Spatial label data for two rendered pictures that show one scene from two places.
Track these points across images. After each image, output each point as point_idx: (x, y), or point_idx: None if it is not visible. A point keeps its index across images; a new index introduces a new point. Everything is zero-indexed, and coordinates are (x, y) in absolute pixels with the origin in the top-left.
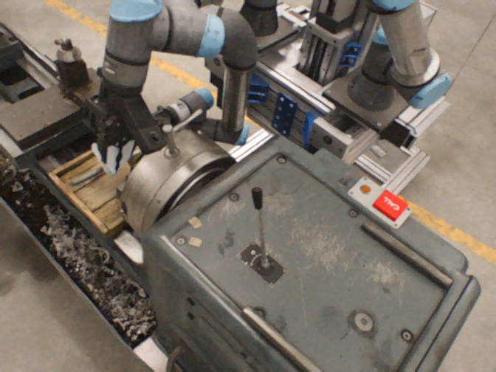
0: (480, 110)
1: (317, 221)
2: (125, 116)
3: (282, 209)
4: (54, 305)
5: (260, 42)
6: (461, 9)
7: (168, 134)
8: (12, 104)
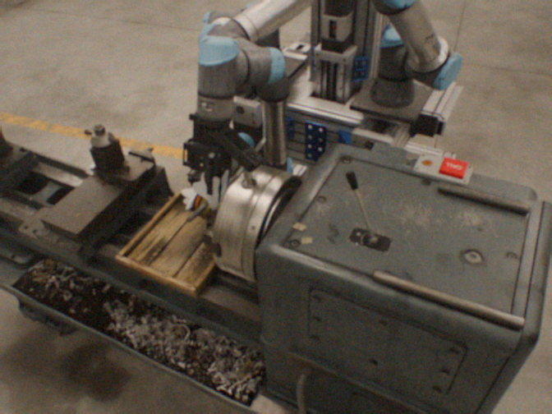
0: (485, 100)
1: (399, 197)
2: (226, 144)
3: (366, 197)
4: None
5: None
6: (429, 13)
7: None
8: None
